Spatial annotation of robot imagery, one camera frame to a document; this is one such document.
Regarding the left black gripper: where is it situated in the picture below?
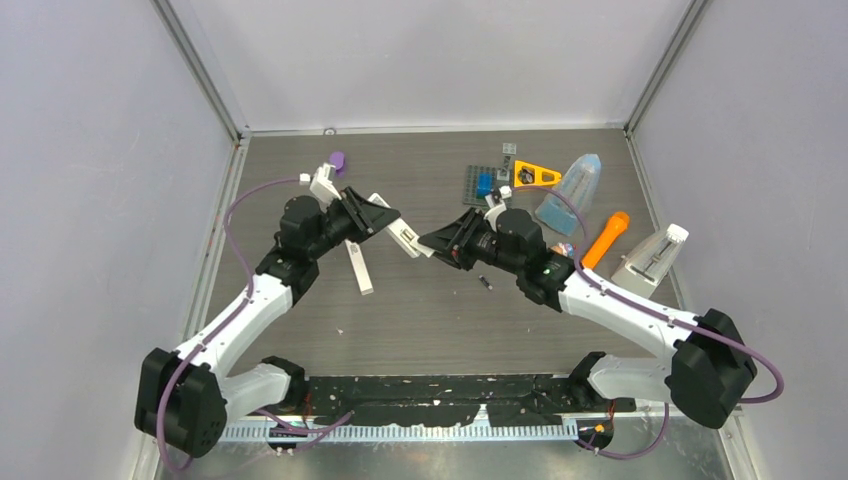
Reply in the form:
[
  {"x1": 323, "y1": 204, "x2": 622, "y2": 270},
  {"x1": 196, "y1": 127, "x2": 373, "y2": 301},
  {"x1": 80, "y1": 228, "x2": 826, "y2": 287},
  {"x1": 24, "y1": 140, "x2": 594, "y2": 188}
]
[{"x1": 308, "y1": 187, "x2": 398, "y2": 260}]

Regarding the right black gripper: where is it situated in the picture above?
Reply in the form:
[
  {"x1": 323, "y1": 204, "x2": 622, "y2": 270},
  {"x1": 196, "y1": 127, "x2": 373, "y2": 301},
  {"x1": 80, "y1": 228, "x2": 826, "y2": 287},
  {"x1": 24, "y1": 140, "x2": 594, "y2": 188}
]
[{"x1": 418, "y1": 208, "x2": 524, "y2": 276}]

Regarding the white air conditioner remote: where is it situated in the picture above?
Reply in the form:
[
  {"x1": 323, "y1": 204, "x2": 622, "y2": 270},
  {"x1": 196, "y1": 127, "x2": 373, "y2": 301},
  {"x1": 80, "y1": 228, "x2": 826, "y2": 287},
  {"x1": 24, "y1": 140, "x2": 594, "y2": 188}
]
[{"x1": 385, "y1": 218, "x2": 435, "y2": 258}]

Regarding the slim white remote control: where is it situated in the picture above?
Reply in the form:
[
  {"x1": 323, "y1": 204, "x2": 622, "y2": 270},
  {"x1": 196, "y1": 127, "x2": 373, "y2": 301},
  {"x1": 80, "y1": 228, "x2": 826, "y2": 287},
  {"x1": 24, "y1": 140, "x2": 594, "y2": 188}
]
[{"x1": 345, "y1": 240, "x2": 373, "y2": 296}]

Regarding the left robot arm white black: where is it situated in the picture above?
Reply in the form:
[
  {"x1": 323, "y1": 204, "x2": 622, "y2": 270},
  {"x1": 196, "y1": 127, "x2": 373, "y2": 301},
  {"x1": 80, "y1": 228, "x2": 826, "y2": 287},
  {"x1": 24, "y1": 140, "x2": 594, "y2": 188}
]
[{"x1": 134, "y1": 187, "x2": 401, "y2": 458}]

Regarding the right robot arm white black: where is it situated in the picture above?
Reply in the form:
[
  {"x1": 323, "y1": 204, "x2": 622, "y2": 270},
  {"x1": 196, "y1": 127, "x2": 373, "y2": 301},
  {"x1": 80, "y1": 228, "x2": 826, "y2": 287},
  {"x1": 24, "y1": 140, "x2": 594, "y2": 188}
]
[{"x1": 418, "y1": 209, "x2": 757, "y2": 429}]

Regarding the black battery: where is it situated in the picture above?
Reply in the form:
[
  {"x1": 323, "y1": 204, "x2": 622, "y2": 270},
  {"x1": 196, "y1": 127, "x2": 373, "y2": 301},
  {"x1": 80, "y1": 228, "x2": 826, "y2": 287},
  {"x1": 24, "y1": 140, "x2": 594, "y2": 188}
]
[{"x1": 478, "y1": 275, "x2": 493, "y2": 291}]

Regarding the grey lego baseplate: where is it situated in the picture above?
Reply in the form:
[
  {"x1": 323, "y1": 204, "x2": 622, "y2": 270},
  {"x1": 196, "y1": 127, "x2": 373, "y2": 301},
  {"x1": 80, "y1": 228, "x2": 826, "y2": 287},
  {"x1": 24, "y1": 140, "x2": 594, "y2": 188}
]
[{"x1": 461, "y1": 165, "x2": 513, "y2": 207}]

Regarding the purple plastic toy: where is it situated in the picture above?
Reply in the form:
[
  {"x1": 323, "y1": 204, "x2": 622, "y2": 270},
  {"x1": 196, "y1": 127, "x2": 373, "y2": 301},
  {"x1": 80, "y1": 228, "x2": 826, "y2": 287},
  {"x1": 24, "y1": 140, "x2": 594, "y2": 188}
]
[{"x1": 328, "y1": 151, "x2": 346, "y2": 177}]

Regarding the blue lego brick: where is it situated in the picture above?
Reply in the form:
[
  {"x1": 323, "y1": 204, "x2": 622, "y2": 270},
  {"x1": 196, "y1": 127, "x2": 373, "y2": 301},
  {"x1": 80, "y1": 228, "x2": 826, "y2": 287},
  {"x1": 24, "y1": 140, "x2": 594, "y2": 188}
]
[{"x1": 475, "y1": 173, "x2": 493, "y2": 198}]

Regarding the yellow triangle toy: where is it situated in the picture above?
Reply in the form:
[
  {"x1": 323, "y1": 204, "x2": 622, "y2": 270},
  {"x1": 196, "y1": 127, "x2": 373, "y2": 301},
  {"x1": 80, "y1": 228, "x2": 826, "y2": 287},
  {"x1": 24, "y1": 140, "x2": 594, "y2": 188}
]
[{"x1": 513, "y1": 160, "x2": 563, "y2": 188}]

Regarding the grey lego piece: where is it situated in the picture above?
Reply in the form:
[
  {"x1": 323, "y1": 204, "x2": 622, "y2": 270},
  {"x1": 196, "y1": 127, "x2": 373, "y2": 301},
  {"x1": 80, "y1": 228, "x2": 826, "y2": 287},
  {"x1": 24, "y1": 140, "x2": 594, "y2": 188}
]
[{"x1": 496, "y1": 143, "x2": 517, "y2": 183}]

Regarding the small figurine bottle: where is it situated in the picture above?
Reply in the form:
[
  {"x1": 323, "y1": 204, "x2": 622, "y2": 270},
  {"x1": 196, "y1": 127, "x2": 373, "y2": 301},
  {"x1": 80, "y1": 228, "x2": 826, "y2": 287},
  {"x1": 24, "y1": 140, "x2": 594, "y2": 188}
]
[{"x1": 550, "y1": 242, "x2": 575, "y2": 258}]

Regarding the orange toy microphone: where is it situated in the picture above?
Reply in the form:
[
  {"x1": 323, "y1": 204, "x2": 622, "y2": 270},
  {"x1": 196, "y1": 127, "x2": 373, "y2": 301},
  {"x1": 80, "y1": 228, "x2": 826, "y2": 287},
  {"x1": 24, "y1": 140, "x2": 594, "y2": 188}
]
[{"x1": 581, "y1": 211, "x2": 630, "y2": 269}]

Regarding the white metronome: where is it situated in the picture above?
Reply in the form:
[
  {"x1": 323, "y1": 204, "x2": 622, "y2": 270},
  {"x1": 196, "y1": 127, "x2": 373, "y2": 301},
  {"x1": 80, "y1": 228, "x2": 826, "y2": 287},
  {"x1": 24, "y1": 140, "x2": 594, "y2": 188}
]
[{"x1": 611, "y1": 224, "x2": 689, "y2": 299}]

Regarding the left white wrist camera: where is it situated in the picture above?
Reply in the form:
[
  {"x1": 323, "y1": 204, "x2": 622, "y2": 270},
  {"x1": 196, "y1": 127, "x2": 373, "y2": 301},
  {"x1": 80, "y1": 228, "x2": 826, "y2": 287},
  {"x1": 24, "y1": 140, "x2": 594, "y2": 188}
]
[{"x1": 298, "y1": 163, "x2": 341, "y2": 206}]

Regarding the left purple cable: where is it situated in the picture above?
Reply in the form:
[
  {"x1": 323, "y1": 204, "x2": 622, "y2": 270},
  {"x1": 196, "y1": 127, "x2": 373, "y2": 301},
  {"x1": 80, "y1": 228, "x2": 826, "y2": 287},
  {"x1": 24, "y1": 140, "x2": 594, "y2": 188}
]
[{"x1": 155, "y1": 175, "x2": 306, "y2": 473}]

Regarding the purple cable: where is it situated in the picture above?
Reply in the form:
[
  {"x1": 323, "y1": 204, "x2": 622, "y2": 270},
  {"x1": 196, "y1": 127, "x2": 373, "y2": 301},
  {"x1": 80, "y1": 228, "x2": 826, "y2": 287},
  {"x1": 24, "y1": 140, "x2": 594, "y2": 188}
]
[
  {"x1": 155, "y1": 175, "x2": 306, "y2": 473},
  {"x1": 513, "y1": 185, "x2": 785, "y2": 405}
]

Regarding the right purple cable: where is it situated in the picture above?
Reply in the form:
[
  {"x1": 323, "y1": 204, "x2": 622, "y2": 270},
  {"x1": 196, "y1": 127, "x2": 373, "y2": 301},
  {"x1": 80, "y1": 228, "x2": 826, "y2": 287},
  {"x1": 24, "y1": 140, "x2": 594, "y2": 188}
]
[{"x1": 513, "y1": 185, "x2": 785, "y2": 405}]

